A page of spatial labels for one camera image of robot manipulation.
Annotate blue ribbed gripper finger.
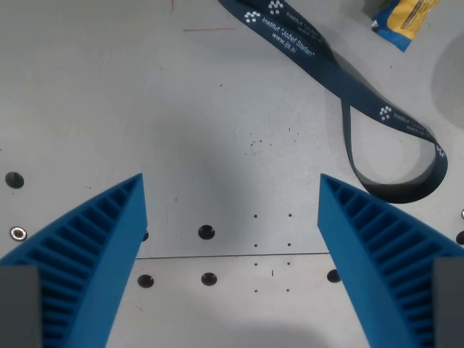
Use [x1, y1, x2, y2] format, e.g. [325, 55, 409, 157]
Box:
[0, 173, 149, 348]
[317, 173, 464, 348]

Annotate blue and yellow snack wrapper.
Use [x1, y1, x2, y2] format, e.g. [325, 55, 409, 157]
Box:
[370, 0, 442, 54]

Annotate dark blue printed lanyard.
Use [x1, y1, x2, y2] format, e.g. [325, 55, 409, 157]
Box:
[218, 0, 449, 204]

